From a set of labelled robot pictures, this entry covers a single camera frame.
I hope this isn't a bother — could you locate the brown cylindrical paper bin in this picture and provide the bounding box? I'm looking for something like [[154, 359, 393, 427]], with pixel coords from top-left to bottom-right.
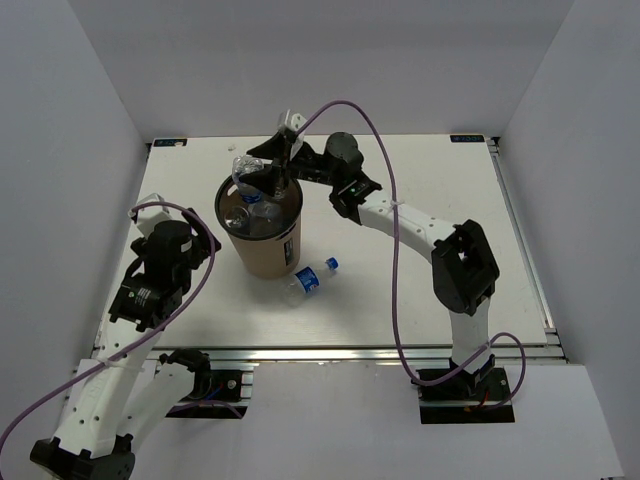
[[213, 176, 303, 279]]

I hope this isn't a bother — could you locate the blue sticker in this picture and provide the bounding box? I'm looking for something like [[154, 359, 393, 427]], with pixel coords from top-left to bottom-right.
[[449, 134, 485, 143], [152, 138, 188, 148]]

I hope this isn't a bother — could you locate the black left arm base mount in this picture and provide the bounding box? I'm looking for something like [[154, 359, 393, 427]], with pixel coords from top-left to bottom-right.
[[156, 348, 254, 420]]

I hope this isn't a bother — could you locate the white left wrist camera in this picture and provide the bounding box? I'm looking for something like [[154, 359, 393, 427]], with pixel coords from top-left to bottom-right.
[[129, 205, 172, 238]]

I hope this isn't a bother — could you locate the small clear bottle blue cap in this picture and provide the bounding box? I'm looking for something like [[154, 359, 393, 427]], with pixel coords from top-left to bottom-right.
[[283, 257, 339, 306]]

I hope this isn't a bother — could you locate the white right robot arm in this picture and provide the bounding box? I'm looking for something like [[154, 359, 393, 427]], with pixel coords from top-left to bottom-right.
[[241, 132, 500, 399]]

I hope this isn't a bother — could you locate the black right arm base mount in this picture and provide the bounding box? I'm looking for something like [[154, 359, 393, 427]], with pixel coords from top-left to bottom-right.
[[414, 368, 515, 425]]

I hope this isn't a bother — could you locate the blue sticker back right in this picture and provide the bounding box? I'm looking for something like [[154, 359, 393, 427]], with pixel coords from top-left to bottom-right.
[[449, 134, 485, 143]]

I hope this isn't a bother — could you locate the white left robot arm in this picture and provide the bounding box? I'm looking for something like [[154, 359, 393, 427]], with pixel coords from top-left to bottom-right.
[[30, 201, 221, 479]]

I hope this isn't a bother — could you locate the blue sticker back left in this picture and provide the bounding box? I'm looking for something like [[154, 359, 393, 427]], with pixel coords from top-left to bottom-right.
[[152, 138, 188, 148]]

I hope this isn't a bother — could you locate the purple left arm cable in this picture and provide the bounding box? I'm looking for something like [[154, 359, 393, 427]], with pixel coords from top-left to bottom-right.
[[0, 202, 219, 480]]

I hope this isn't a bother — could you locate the clear bottle green blue label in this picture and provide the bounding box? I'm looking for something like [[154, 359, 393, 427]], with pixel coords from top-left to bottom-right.
[[249, 200, 282, 237]]

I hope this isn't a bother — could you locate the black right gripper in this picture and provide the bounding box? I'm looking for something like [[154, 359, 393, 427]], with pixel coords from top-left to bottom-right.
[[240, 132, 341, 197]]

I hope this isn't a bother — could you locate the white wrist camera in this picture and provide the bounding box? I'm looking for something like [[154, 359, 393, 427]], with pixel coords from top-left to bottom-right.
[[129, 205, 172, 238], [277, 109, 307, 159]]

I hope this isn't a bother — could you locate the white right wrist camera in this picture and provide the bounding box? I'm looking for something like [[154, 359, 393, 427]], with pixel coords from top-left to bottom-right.
[[277, 109, 307, 159]]

